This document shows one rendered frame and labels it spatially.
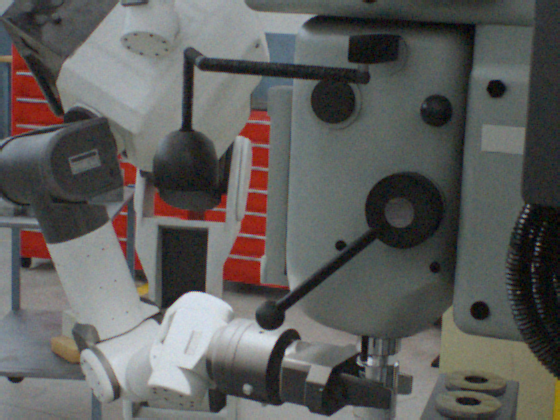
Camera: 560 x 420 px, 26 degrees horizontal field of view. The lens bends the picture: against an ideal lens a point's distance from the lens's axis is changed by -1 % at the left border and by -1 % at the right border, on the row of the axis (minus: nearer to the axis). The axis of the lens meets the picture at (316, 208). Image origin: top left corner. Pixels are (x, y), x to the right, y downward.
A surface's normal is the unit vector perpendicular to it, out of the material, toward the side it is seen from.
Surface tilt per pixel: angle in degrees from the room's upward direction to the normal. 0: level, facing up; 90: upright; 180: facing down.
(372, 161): 90
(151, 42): 148
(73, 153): 78
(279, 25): 90
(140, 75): 58
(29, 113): 90
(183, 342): 53
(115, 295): 83
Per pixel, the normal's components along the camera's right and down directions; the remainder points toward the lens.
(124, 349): 0.11, -0.62
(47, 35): -0.05, -0.37
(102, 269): 0.49, 0.07
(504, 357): -0.34, 0.15
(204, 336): -0.33, -0.47
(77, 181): 0.69, -0.04
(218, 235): -0.08, 0.02
